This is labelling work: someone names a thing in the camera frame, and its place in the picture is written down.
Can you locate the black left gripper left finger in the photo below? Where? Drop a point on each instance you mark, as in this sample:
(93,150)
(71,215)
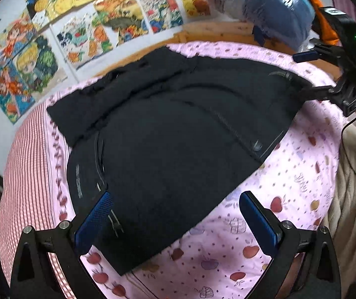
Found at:
(33,275)

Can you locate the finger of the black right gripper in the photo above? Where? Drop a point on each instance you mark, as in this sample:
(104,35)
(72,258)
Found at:
(308,56)
(319,93)

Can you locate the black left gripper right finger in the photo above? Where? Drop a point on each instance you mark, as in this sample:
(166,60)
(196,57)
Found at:
(318,275)

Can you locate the black padded jacket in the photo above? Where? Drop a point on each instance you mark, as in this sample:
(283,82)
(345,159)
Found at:
(168,137)

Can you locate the orange plush toy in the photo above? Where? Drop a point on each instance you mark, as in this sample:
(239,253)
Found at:
(320,25)

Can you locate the grey blue bagged bedding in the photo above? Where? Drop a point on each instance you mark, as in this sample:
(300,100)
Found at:
(288,21)

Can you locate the beige knitted blanket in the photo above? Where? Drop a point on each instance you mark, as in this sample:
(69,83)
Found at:
(341,216)

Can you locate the red checked bed sheet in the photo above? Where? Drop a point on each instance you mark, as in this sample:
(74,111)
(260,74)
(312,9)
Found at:
(35,190)

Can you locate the pink fruit print quilt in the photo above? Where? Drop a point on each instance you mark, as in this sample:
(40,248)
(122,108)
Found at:
(220,257)

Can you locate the red haired girl drawing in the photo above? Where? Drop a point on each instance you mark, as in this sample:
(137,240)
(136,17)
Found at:
(15,96)

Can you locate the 2024 dragon drawing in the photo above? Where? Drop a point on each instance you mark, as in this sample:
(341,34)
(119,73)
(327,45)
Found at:
(162,14)

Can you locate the blond boy cartoon drawing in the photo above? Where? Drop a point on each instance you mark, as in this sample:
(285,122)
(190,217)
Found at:
(38,66)

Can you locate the orange fruit drawing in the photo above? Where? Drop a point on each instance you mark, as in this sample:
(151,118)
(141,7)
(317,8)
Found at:
(84,39)

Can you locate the pineapple yellow drawing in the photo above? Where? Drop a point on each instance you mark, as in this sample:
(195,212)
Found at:
(43,12)

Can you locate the wooden bed frame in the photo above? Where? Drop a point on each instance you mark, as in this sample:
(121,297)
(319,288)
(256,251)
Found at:
(235,32)

